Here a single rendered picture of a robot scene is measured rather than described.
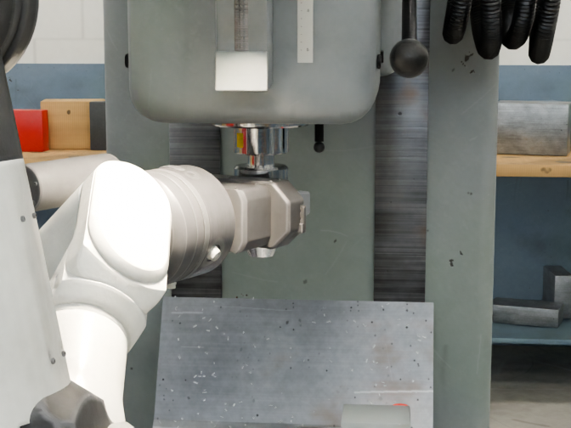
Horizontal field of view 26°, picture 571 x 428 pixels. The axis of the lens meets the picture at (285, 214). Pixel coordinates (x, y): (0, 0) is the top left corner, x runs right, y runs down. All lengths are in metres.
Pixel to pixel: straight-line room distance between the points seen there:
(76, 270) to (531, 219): 4.60
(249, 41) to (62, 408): 0.40
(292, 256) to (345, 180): 0.11
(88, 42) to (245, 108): 4.46
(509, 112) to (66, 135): 1.72
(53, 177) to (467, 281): 0.69
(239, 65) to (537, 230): 4.46
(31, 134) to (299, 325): 3.52
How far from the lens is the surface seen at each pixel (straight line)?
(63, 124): 4.95
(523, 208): 5.33
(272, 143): 1.04
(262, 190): 0.99
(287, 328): 1.45
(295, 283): 1.46
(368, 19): 0.97
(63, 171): 0.89
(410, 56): 0.94
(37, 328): 0.61
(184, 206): 0.91
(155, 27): 0.98
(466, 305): 1.46
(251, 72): 0.93
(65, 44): 5.45
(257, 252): 1.07
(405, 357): 1.44
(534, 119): 4.76
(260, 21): 0.93
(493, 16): 1.25
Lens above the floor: 1.39
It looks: 9 degrees down
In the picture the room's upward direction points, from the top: straight up
